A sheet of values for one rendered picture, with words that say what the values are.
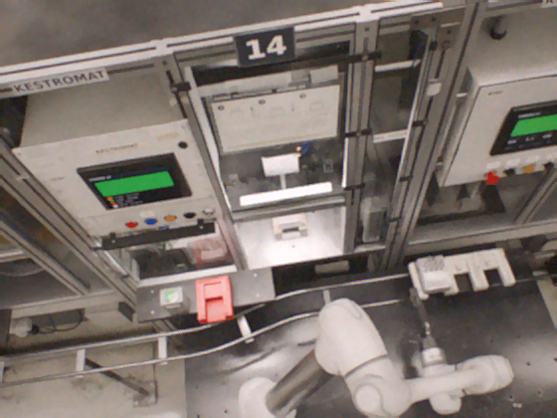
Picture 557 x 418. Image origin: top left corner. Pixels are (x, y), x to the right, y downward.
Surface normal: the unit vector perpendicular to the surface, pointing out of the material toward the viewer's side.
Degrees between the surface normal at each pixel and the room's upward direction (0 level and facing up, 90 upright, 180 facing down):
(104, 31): 0
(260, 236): 0
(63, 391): 0
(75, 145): 90
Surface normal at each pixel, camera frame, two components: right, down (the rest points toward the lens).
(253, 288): -0.09, -0.49
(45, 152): 0.14, 0.86
